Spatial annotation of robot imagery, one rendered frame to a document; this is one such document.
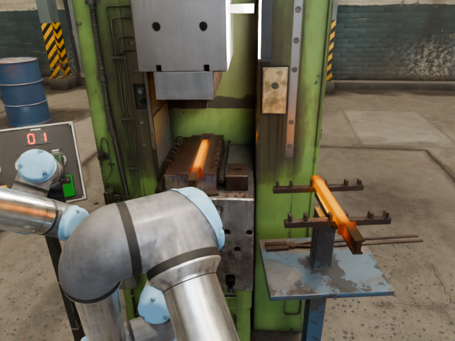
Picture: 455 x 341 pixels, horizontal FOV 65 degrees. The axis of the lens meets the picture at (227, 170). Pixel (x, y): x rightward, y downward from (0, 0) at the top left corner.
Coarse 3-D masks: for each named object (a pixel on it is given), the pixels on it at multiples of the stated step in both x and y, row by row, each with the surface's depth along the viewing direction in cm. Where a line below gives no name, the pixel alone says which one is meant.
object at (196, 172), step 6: (204, 144) 157; (198, 150) 151; (204, 150) 151; (198, 156) 145; (198, 162) 140; (192, 168) 133; (198, 168) 133; (192, 174) 129; (198, 174) 134; (192, 180) 125; (192, 186) 126
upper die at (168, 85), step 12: (156, 72) 120; (168, 72) 120; (180, 72) 120; (192, 72) 119; (204, 72) 119; (216, 72) 132; (156, 84) 122; (168, 84) 121; (180, 84) 121; (192, 84) 121; (204, 84) 121; (216, 84) 132; (156, 96) 124; (168, 96) 123; (180, 96) 123; (192, 96) 123; (204, 96) 123
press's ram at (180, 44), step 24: (144, 0) 111; (168, 0) 110; (192, 0) 110; (216, 0) 110; (144, 24) 114; (168, 24) 113; (192, 24) 113; (216, 24) 113; (144, 48) 117; (168, 48) 116; (192, 48) 116; (216, 48) 116
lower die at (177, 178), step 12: (180, 144) 166; (192, 144) 162; (180, 156) 152; (192, 156) 150; (204, 156) 147; (216, 156) 149; (168, 168) 142; (180, 168) 139; (204, 168) 138; (216, 168) 138; (168, 180) 137; (180, 180) 137; (204, 180) 136; (216, 180) 136
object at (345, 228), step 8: (312, 176) 127; (320, 184) 121; (320, 192) 118; (328, 192) 116; (328, 200) 112; (336, 200) 111; (328, 208) 110; (336, 208) 107; (336, 216) 104; (344, 216) 103; (344, 224) 98; (352, 224) 98; (344, 232) 100; (352, 232) 94; (352, 240) 95; (360, 240) 91; (352, 248) 94; (360, 248) 92
